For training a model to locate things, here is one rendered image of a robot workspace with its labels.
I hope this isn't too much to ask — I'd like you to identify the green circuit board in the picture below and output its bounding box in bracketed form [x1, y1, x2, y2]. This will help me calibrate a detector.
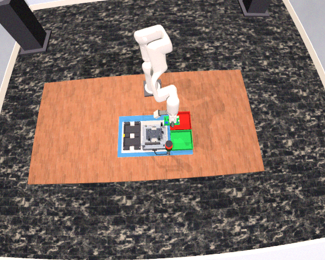
[164, 115, 180, 125]

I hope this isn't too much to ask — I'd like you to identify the red bin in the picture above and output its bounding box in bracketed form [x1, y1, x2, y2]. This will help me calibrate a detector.
[170, 111, 191, 131]

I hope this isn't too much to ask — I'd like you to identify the green bin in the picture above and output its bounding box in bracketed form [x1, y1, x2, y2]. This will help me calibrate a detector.
[170, 129, 193, 151]

